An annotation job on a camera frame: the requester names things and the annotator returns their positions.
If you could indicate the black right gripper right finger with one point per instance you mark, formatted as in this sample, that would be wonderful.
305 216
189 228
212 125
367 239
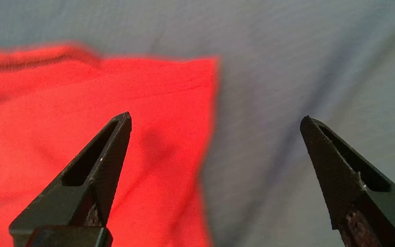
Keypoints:
334 178

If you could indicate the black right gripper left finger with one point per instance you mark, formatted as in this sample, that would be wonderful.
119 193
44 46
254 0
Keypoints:
111 154

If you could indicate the red printed t-shirt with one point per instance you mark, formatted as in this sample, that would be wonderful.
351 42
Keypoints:
46 120

